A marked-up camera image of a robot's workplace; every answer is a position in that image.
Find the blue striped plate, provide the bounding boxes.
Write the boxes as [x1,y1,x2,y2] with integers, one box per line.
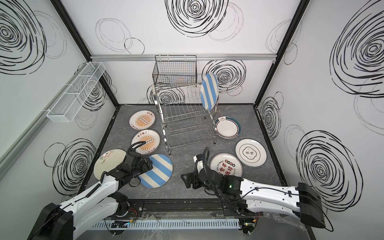
[139,154,173,189]
[201,73,219,111]

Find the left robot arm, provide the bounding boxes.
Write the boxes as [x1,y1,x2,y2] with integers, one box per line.
[28,141,153,240]

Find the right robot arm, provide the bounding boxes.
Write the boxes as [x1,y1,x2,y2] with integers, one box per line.
[181,148,334,232]

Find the steel two-tier dish rack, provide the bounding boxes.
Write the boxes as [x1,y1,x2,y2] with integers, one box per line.
[147,83,220,155]

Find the orange sunburst plate near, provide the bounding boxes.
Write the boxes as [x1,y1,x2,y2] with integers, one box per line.
[131,130,161,155]

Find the orange sunburst plate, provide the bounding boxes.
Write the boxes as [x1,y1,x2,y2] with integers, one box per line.
[131,130,161,155]
[129,110,156,131]

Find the cream floral plate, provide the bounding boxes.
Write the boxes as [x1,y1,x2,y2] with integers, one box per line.
[94,149,126,180]

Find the white plate red characters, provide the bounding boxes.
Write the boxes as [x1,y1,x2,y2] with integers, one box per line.
[210,153,243,177]

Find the orange sunburst plate far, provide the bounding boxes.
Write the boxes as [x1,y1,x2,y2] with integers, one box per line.
[129,110,156,131]

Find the green rimmed white plate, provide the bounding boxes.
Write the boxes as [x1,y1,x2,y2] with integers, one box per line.
[214,116,242,140]

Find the white plate green emblem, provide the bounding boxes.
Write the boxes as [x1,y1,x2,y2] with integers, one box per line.
[235,139,267,167]

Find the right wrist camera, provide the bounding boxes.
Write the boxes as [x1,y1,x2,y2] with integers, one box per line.
[193,154,204,173]

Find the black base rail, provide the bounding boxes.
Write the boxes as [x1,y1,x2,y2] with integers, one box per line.
[113,197,301,218]

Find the white slotted cable duct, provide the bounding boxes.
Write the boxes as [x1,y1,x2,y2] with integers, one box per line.
[90,219,241,231]

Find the dark wire mesh basket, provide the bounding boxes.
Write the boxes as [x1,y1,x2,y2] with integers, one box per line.
[152,55,198,87]

